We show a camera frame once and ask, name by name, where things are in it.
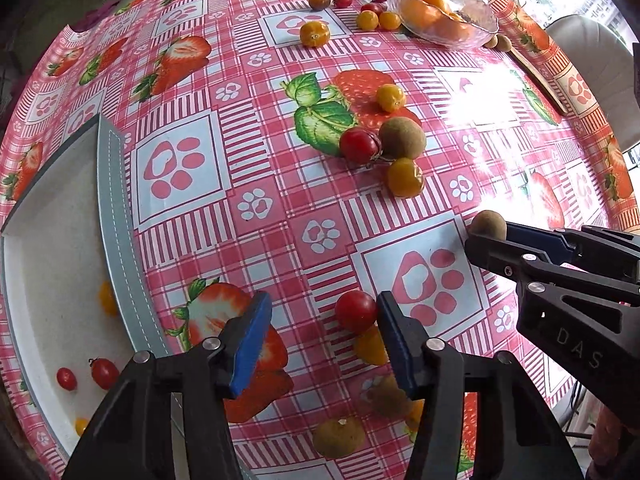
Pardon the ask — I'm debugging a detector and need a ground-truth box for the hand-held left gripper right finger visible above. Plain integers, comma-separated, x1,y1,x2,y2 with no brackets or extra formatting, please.
376,291,586,480

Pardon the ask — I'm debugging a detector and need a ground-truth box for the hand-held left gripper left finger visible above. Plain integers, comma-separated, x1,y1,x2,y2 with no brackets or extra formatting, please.
62,291,273,480

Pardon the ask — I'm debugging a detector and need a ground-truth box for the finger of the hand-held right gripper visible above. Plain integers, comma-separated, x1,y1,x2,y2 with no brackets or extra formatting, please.
465,232,562,293
505,222,640,286

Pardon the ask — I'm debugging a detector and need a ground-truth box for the small orange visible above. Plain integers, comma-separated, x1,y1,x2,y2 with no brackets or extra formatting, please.
299,20,331,48

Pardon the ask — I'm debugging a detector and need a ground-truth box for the white tray with grey rim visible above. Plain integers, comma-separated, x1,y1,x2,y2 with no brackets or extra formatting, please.
0,112,181,463

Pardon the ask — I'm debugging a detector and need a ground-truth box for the strawberry print pink tablecloth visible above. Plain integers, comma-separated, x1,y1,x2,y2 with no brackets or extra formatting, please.
0,0,637,480

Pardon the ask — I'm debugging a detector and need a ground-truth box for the clear glass bowl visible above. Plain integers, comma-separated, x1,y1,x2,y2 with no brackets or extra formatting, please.
386,0,500,51

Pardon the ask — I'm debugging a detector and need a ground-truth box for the large brown kiwi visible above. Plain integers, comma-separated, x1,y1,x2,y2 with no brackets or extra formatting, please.
378,116,427,160

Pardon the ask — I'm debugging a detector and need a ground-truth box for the grey chair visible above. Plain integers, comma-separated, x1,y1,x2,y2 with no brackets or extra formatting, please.
546,14,635,153

